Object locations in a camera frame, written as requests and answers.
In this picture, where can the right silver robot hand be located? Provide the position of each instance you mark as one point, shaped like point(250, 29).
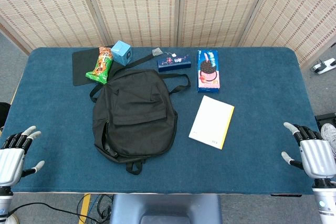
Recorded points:
point(316, 158)

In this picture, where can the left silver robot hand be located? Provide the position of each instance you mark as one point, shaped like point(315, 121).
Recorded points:
point(10, 161)

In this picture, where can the white book yellow spine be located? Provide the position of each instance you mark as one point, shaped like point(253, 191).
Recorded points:
point(211, 121)

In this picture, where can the black backpack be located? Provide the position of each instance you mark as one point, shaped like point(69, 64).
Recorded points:
point(134, 113)

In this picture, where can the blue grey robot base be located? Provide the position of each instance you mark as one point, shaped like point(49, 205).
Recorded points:
point(165, 208)

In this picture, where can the white grey sneaker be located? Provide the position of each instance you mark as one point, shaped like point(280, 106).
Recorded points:
point(329, 134)

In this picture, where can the black equipment on floor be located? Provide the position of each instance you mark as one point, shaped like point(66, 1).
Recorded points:
point(325, 119)

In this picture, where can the black object beside table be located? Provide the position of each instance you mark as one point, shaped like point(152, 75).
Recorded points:
point(4, 113)

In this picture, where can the white shoe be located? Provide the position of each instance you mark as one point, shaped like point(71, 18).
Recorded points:
point(14, 219)

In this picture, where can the white power strip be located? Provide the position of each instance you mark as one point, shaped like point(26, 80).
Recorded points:
point(324, 66)

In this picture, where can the black mouse pad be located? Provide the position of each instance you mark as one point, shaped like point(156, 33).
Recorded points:
point(81, 66)

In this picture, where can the green orange snack bag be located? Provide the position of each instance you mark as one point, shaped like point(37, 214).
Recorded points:
point(101, 66)

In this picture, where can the blue pink cookie box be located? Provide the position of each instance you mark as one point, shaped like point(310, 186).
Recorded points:
point(208, 72)

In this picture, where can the light blue cube box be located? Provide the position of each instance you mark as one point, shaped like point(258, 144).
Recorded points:
point(121, 52)

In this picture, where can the dark blue long box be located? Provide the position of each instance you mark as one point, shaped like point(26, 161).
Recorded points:
point(173, 62)

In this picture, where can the grey tea bag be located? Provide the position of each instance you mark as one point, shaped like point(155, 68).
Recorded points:
point(157, 51)

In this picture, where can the bamboo folding screen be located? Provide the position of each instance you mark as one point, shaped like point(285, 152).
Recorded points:
point(136, 6)

